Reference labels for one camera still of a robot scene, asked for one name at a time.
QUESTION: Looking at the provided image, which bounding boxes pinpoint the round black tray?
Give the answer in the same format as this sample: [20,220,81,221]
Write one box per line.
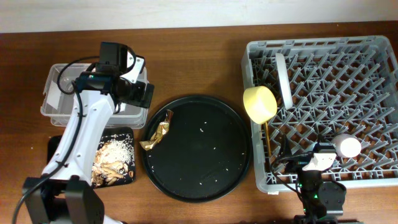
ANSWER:
[141,95,252,203]

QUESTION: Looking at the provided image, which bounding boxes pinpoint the black rectangular tray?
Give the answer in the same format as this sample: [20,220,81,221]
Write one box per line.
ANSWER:
[46,126,136,189]

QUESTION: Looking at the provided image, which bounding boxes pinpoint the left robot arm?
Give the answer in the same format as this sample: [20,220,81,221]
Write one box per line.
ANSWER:
[12,42,154,223]

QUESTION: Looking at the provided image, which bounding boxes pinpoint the grey plate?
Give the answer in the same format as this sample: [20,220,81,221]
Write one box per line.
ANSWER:
[275,53,293,110]

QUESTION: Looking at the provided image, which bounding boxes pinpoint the pink cup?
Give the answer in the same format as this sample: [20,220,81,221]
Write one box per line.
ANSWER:
[331,134,362,158]

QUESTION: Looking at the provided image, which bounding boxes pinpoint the food scraps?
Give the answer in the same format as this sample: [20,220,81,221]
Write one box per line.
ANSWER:
[91,133,135,187]

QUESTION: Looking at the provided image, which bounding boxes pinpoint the grey dishwasher rack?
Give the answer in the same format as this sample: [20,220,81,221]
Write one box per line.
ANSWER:
[241,35,397,193]

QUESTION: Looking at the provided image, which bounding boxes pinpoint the gold foil wrapper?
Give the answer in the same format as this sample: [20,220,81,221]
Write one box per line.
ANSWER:
[140,110,174,151]

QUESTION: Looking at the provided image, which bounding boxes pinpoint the clear plastic bin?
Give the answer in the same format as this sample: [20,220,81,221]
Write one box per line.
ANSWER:
[40,63,148,129]

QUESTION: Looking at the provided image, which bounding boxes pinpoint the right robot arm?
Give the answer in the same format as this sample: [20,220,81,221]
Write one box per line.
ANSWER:
[277,135,346,224]

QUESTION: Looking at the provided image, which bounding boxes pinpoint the yellow bowl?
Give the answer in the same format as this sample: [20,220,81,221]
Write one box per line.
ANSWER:
[243,86,277,124]

